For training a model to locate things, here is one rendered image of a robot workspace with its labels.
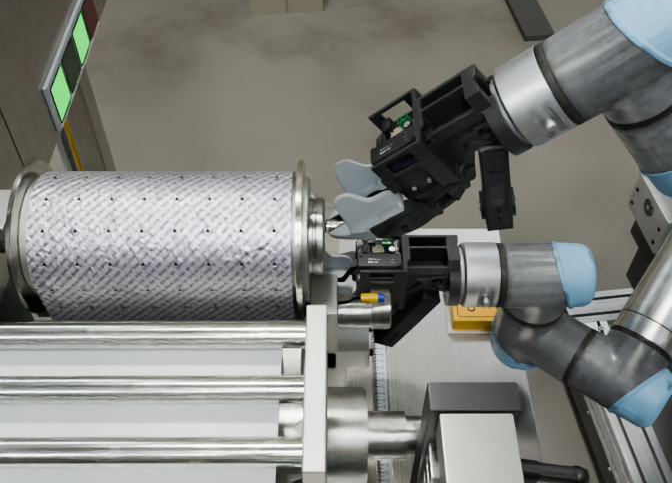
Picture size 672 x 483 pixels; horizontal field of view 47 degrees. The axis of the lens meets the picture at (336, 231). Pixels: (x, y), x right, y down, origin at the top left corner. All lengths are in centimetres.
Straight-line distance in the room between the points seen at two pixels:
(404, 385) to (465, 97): 52
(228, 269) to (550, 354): 43
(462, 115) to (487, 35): 261
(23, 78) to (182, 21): 240
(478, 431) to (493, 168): 32
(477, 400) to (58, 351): 24
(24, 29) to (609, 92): 66
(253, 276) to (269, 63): 240
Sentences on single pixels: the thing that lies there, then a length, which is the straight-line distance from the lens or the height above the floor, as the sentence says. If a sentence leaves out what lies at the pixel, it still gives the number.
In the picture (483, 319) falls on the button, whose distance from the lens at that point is 110.
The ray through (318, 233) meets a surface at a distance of 71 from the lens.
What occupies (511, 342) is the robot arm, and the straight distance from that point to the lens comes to 98.
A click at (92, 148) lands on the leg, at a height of 66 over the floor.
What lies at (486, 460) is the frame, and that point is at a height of 144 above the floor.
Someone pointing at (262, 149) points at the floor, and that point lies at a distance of 268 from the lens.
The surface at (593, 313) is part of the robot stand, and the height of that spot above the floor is 22.
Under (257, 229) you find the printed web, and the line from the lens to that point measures 69.
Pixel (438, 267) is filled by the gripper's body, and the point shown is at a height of 115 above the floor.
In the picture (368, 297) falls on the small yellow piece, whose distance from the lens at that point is 72.
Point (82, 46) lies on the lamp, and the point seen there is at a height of 118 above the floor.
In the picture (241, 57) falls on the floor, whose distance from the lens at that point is 310.
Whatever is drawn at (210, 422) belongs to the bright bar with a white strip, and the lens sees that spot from 43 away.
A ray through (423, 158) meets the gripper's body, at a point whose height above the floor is 137.
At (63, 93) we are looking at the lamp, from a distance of 107.
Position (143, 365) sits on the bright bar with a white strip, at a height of 144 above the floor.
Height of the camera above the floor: 181
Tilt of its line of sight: 49 degrees down
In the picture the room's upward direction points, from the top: straight up
